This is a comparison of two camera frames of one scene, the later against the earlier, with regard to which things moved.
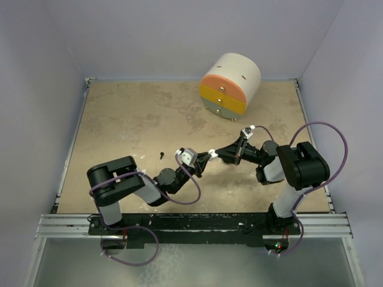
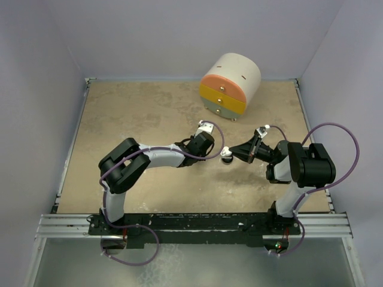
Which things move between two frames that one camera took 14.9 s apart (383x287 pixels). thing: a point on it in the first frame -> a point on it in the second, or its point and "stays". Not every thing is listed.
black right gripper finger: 228,157 -> 246,153
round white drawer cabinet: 231,81 stays
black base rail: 195,229 stays
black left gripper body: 183,179 -> 202,154
